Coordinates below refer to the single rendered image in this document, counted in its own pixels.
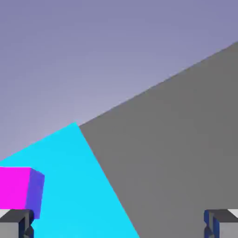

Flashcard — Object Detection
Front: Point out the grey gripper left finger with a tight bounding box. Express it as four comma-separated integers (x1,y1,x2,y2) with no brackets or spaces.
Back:
0,208,35,238

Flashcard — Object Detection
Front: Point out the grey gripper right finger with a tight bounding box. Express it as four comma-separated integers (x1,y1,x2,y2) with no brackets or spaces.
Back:
204,208,238,238

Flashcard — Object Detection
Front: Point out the small magenta cube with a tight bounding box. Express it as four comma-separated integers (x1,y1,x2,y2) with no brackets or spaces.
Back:
0,166,46,219

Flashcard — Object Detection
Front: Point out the large cyan box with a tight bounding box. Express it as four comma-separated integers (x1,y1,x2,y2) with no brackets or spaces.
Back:
0,122,140,238

